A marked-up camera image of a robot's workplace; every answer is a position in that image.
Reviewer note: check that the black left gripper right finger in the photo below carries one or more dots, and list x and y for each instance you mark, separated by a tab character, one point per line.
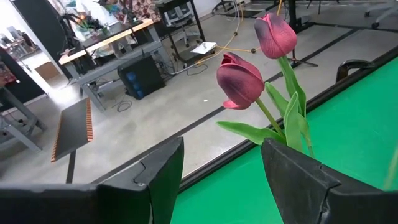
311	193

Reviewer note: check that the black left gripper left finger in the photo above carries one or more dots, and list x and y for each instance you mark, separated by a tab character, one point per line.
93	205

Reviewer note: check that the red tulip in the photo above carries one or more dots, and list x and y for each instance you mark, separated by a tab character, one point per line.
241	82
275	35

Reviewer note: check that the green table mat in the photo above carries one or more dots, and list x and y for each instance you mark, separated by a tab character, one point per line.
351	133

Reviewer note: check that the black panel orange edge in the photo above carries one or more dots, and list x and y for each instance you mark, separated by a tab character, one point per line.
73	130

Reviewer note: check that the black computer tower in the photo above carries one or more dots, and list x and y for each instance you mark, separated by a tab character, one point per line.
141	77

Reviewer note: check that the cardboard box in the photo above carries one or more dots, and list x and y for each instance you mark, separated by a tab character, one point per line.
46	70

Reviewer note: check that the wooden top desk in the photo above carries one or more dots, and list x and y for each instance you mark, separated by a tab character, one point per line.
102	42

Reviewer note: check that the black tripod stand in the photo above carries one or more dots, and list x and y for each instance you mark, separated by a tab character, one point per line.
292	18

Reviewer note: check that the white flat box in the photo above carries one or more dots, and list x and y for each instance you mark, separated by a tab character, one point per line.
203	47

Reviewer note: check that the black partition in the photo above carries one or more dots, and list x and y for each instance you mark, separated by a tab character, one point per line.
40	25

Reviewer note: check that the grey chair base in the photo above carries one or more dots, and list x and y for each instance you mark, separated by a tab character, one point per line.
384	14

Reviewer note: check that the black office chair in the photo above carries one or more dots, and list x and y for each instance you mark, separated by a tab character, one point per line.
178	17

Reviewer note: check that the grey table frame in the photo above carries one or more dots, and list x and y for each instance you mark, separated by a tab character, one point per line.
18	105

